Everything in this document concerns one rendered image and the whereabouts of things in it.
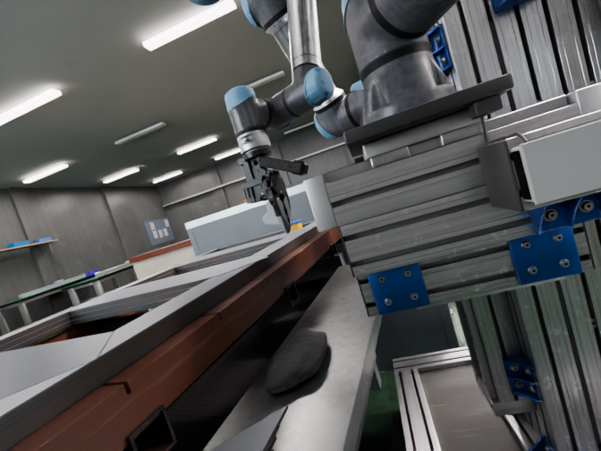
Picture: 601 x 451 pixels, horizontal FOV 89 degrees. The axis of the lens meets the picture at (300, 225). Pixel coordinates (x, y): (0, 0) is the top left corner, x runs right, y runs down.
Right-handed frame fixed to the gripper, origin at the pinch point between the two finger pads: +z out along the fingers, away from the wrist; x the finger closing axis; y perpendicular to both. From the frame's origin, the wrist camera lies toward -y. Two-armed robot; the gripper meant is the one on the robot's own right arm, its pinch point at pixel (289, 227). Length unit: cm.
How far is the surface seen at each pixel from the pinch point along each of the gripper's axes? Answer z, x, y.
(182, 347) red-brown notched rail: 9.4, 37.9, 4.1
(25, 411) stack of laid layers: 6, 54, 8
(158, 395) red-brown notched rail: 12.4, 43.6, 4.1
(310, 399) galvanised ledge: 23.0, 31.2, -9.0
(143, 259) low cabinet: 4, -235, 325
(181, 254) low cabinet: 13, -248, 271
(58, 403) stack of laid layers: 7, 51, 8
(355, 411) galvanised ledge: 23.8, 32.8, -15.9
